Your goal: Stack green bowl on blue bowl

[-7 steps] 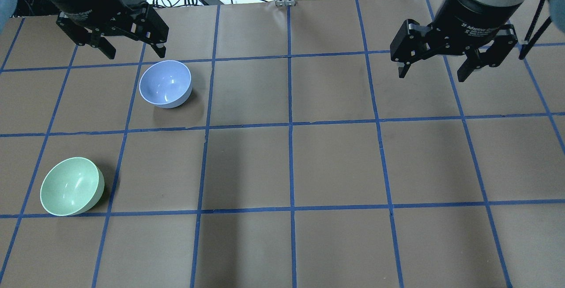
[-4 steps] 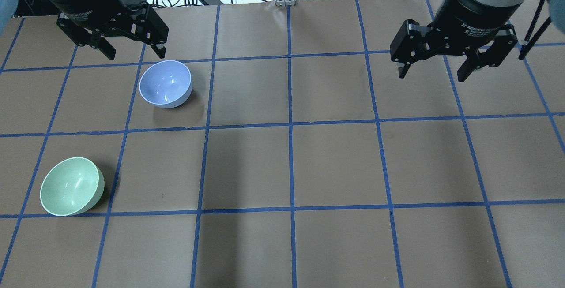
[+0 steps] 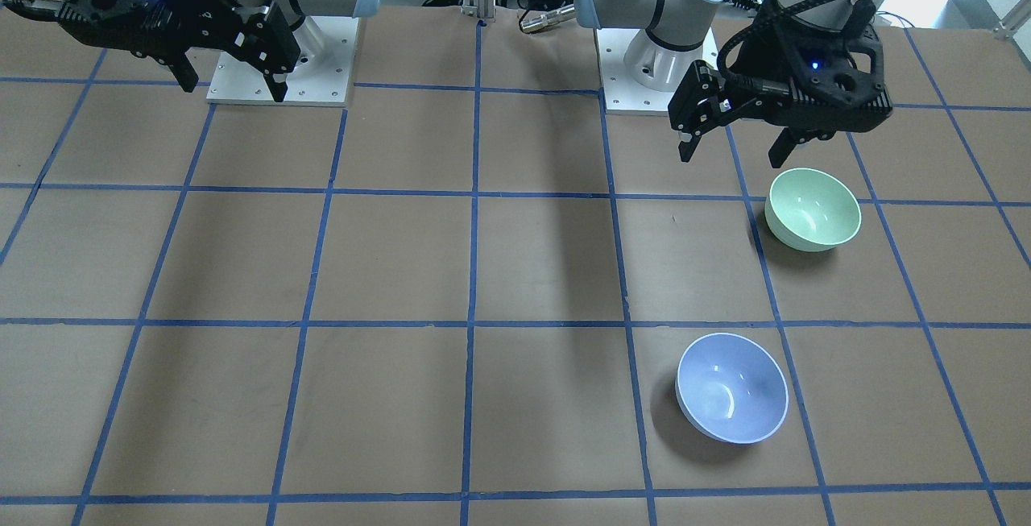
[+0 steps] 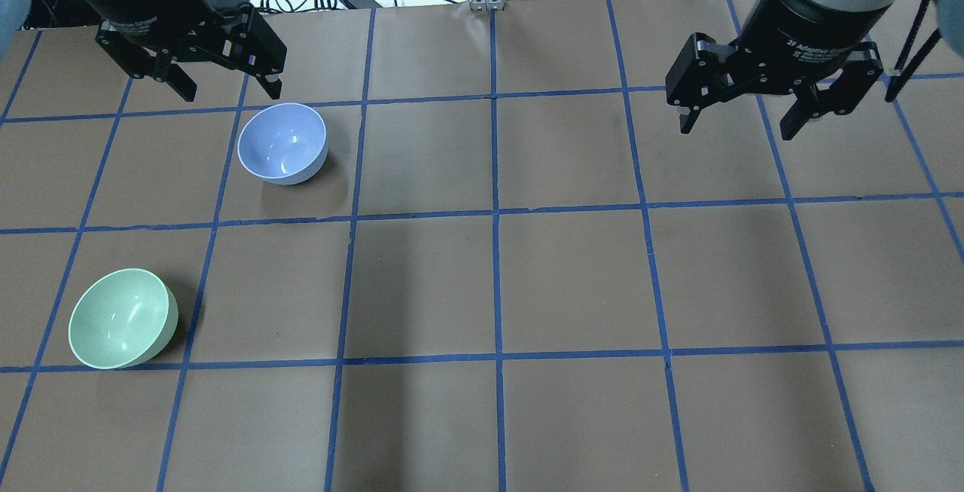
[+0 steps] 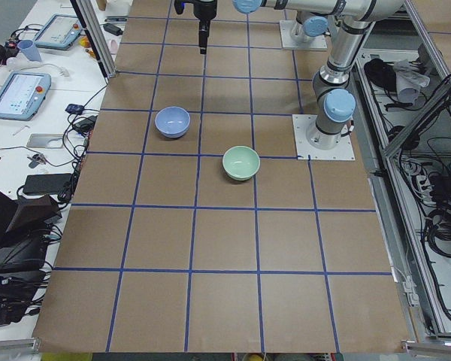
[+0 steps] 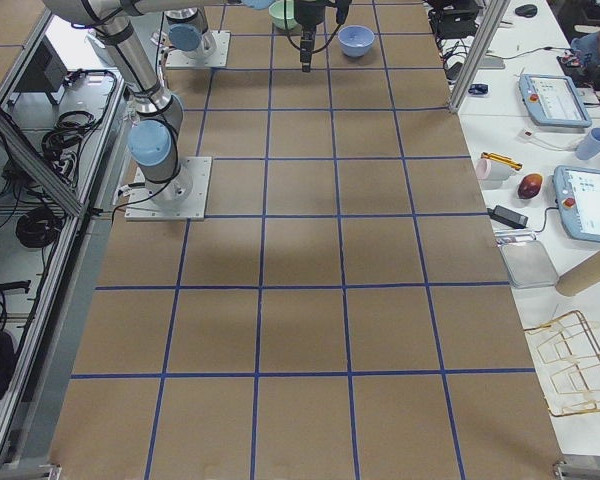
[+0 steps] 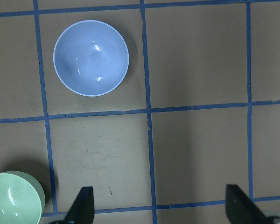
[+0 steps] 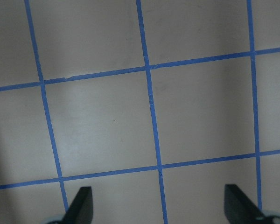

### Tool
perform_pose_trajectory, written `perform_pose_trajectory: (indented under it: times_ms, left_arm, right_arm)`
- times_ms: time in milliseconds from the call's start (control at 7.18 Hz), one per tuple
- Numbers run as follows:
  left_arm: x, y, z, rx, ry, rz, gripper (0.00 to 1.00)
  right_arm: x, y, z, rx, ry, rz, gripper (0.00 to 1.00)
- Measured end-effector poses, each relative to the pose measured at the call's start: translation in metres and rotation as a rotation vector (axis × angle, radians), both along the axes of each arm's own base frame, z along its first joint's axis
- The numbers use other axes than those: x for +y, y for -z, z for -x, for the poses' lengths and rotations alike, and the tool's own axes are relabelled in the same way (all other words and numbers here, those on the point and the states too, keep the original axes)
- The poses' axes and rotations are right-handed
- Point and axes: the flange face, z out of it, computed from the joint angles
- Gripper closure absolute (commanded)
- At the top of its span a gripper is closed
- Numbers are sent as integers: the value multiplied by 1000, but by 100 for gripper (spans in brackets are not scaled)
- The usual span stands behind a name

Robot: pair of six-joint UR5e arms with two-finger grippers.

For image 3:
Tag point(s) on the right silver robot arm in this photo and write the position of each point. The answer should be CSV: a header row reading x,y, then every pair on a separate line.
x,y
296,12

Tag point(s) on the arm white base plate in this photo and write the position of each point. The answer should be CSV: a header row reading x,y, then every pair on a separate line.
x,y
638,76
321,78

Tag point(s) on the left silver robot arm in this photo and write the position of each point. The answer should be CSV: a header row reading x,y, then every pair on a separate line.
x,y
681,25

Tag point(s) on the blue bowl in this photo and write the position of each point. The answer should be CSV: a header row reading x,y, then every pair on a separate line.
x,y
731,389

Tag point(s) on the silver metal cylinder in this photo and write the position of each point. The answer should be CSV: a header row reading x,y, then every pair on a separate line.
x,y
548,20

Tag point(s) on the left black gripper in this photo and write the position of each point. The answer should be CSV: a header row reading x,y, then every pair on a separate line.
x,y
760,57

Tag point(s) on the green bowl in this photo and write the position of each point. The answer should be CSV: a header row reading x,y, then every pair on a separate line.
x,y
811,211

